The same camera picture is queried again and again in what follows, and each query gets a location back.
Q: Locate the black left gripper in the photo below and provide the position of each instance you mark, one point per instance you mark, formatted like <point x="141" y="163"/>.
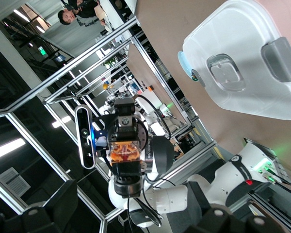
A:
<point x="112" y="133"/>

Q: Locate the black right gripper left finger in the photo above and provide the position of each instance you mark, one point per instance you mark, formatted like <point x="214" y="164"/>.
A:
<point x="55" y="208"/>

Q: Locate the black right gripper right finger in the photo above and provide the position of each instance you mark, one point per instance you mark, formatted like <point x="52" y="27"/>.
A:
<point x="232" y="225"/>

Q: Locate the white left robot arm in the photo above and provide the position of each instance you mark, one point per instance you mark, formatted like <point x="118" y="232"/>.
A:
<point x="174" y="196"/>

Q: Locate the green exit sign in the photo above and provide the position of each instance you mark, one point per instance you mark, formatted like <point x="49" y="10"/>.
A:
<point x="42" y="50"/>

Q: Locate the person in black shirt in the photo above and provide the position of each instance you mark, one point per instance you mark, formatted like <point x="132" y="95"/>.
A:
<point x="68" y="15"/>

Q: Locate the white lidded storage box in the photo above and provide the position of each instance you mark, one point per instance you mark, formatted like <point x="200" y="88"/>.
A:
<point x="245" y="36"/>

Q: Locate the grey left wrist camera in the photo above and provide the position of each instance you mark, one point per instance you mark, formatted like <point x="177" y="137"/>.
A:
<point x="85" y="136"/>

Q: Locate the white wall vent grille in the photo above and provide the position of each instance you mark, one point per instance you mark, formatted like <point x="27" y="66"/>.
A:
<point x="14" y="184"/>

